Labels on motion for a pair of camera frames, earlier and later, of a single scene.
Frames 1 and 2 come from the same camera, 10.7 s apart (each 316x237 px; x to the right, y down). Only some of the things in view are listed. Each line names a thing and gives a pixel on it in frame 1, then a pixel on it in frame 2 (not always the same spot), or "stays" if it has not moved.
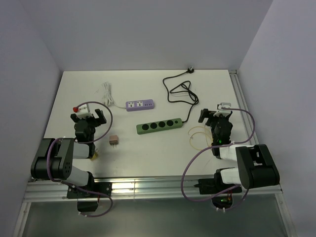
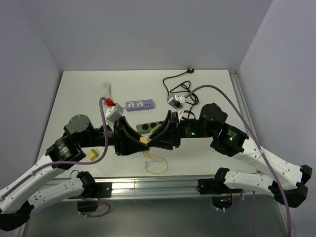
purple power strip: x=139 y=105 stays
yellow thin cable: x=191 y=137 → x=155 y=158
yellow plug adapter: x=95 y=156 stays
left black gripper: x=98 y=121 → x=121 y=127
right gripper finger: x=205 y=113 → x=163 y=140
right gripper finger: x=225 y=119 → x=163 y=127
